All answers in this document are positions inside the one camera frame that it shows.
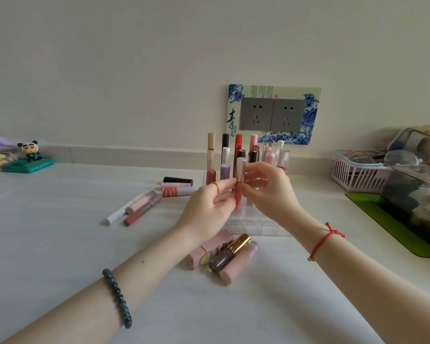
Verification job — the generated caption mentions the person's left hand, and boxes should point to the person's left hand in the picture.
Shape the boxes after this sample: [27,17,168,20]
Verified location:
[175,178,237,244]

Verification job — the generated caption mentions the person's right hand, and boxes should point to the person's right hand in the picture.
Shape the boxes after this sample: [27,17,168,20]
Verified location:
[236,161,306,230]

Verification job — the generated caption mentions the white tube red stripes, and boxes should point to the white tube red stripes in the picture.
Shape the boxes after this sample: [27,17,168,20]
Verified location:
[161,186,198,198]

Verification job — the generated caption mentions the pink square lipstick gold band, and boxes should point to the pink square lipstick gold band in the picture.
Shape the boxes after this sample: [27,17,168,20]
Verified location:
[184,229,235,271]

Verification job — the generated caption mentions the clear acrylic lipstick organizer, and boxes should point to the clear acrylic lipstick organizer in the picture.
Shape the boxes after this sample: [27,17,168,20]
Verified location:
[202,172,293,237]

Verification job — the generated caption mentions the striped brown lip tube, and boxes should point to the striped brown lip tube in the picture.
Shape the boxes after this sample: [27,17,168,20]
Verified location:
[278,150,291,173]

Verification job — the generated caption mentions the black lipstick tube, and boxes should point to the black lipstick tube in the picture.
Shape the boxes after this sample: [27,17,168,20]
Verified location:
[163,176,194,187]

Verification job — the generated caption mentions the orange lipgloss silver cap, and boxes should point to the orange lipgloss silver cap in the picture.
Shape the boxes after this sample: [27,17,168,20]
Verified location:
[235,157,248,207]

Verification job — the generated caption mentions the gold cap brown bottle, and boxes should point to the gold cap brown bottle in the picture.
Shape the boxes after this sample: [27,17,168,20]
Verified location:
[208,233,252,274]

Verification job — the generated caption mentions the red Colorkey lip tube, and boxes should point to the red Colorkey lip tube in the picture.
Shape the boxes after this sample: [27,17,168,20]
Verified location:
[233,134,244,178]

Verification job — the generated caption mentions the coral slim lip gloss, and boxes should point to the coral slim lip gloss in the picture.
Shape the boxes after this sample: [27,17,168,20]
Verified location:
[123,195,163,227]

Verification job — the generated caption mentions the light pink round tube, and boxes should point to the light pink round tube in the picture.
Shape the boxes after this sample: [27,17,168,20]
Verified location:
[219,241,260,286]

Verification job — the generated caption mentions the pink matte lipstick tube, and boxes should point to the pink matte lipstick tube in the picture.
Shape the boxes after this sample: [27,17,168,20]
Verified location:
[125,190,158,215]

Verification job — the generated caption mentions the white slim tube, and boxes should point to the white slim tube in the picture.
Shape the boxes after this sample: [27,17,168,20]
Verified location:
[104,192,145,226]

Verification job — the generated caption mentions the person's left forearm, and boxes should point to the person's left forearm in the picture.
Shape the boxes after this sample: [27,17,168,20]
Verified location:
[1,225,201,344]

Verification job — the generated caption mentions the person's right forearm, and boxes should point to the person's right forearm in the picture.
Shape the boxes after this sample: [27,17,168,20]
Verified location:
[281,209,430,344]

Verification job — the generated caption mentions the clear plastic storage box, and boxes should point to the clear plastic storage box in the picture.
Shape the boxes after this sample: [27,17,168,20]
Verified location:
[381,164,430,247]

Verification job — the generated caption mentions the pink plastic basket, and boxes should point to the pink plastic basket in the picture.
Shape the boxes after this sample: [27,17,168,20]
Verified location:
[331,150,393,193]

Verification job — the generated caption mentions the green mat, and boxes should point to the green mat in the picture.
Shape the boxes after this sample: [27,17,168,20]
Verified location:
[345,192,430,259]

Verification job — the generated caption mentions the glass bowl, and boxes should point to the glass bowl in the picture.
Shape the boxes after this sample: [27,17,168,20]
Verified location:
[384,149,422,167]

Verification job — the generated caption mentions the clear container blue lid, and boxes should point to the clear container blue lid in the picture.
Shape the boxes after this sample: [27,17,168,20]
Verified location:
[387,126,430,165]

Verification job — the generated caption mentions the panda figurine green base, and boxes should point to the panda figurine green base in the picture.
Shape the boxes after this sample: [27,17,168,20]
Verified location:
[0,140,55,174]

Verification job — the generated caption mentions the red string bracelet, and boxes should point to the red string bracelet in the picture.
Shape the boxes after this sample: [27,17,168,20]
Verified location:
[307,222,346,262]

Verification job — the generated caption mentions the grey wall socket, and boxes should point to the grey wall socket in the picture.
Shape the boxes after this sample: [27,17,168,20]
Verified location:
[238,97,275,131]
[269,99,306,134]

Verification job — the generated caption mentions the blue floral socket frame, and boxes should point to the blue floral socket frame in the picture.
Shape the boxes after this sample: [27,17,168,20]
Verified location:
[226,84,322,146]

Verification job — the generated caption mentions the green bead bracelet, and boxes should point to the green bead bracelet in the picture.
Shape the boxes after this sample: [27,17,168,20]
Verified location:
[102,268,133,329]

